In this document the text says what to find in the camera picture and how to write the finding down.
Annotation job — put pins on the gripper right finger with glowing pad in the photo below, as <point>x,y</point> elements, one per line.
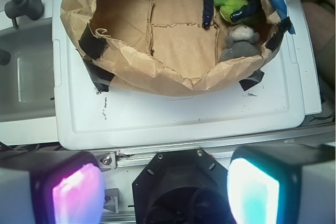
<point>292,183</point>

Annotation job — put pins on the gray plush animal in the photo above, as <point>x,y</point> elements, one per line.
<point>240,42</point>

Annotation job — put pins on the white plastic bin lid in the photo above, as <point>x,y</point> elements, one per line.
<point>88,119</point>

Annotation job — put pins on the green fuzzy plush toy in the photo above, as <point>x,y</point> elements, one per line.
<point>240,11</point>

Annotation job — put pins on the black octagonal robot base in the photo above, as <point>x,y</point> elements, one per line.
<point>187,186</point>

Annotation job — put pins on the gray toy sink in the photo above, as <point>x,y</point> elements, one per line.
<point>27,81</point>

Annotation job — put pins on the blue tape on bag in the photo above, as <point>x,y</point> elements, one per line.
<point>281,8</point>

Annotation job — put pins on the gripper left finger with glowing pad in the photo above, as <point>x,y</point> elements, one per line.
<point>51,187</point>

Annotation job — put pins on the dark gray toy faucet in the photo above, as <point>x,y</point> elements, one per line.
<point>33,9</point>

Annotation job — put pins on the brown paper bag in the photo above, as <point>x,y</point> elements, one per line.
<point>160,46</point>

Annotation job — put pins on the black tape strip right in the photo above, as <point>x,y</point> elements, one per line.
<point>252,80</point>

